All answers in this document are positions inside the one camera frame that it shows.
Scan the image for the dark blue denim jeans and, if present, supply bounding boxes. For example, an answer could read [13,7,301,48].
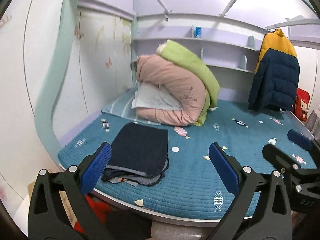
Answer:
[101,123,169,186]

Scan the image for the green quilt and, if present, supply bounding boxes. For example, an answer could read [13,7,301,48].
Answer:
[156,40,220,126]

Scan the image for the light blue striped pillow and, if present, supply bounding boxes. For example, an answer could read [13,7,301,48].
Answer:
[101,83,193,126]

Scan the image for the teal quilted bed mattress cover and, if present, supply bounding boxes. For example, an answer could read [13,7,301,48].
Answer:
[57,98,318,221]

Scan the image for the navy and yellow puffer jacket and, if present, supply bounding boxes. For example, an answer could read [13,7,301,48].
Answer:
[248,28,300,111]

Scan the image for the red cloth under bed edge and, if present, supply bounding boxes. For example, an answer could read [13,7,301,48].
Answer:
[67,192,112,239]

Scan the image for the blue box on shelf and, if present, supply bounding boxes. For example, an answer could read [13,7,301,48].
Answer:
[194,27,202,38]

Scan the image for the lavender headboard shelf unit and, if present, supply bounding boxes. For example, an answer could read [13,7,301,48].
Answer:
[77,0,320,103]

